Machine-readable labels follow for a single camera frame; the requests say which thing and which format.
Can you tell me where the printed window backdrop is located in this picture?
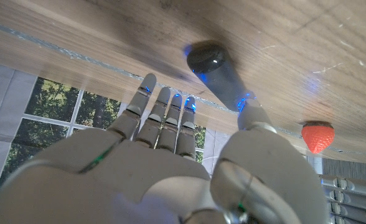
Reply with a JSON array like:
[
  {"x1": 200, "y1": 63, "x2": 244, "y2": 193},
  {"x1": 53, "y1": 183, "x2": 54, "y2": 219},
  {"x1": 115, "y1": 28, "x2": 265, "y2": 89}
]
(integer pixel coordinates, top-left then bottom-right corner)
[{"x1": 0, "y1": 58, "x2": 324, "y2": 200}]

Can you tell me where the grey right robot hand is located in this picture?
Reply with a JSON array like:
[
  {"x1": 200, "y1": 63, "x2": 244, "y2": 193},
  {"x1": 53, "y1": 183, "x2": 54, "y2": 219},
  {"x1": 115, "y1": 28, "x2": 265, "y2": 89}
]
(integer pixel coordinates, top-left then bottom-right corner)
[{"x1": 0, "y1": 73, "x2": 329, "y2": 224}]

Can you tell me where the red toy strawberry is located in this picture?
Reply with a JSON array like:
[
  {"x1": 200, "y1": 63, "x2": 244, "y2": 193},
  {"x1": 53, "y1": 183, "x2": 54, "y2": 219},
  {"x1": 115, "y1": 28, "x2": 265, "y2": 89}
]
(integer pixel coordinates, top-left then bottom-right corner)
[{"x1": 301, "y1": 121, "x2": 336, "y2": 155}]

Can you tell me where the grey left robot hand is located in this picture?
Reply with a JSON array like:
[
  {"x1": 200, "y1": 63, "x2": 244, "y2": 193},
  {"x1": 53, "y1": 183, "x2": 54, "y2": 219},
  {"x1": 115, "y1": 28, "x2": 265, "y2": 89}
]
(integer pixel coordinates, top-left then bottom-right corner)
[{"x1": 319, "y1": 174, "x2": 366, "y2": 224}]

